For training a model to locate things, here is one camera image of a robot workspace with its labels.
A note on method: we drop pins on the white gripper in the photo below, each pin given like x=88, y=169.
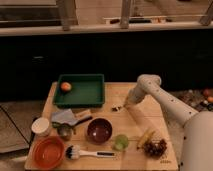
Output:
x=135, y=96

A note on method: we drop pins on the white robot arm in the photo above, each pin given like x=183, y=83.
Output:
x=197, y=149

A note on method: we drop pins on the purple bowl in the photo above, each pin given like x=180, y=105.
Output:
x=99, y=131

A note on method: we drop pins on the orange bowl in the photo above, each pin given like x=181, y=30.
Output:
x=48, y=153

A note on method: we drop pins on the yellow banana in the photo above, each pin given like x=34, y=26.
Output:
x=145, y=137

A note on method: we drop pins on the green plastic tray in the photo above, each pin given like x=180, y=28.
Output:
x=87, y=90

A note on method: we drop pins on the wooden block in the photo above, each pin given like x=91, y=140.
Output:
x=83, y=114

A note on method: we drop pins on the orange fruit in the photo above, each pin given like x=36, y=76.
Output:
x=65, y=86

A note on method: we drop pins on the metal measuring cup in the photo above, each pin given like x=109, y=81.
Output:
x=64, y=130

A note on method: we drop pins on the white dish brush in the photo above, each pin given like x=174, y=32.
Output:
x=75, y=152

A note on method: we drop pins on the white paper cup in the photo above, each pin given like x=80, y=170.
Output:
x=41, y=126

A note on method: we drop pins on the black handled utensil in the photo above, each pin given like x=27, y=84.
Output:
x=83, y=120

